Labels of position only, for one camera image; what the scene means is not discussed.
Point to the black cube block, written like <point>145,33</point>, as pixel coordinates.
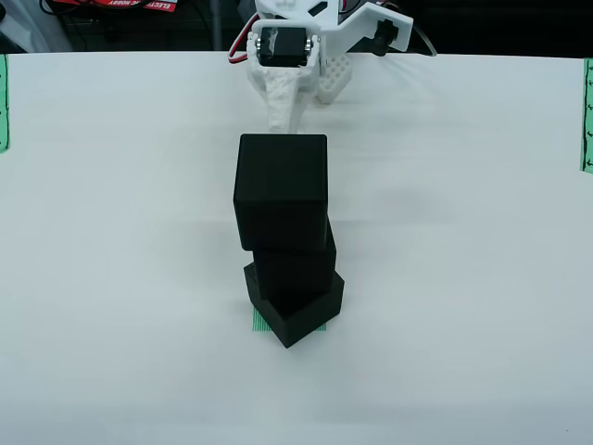
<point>306,324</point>
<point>296,273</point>
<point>280,194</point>

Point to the green paper strip with arrows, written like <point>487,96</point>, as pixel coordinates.
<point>3,102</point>
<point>587,116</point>

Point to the white studded base plate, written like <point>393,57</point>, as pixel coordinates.
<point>336,76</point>

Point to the white plastic sheet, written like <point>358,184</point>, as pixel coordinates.
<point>28,23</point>

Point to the green striped square marker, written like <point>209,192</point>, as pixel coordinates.
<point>257,324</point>

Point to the camera board on white bracket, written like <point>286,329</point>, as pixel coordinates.
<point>357,28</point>

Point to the red printed package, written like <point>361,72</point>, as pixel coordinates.
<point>116,4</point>

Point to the grey vertical pole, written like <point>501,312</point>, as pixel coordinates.
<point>216,25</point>

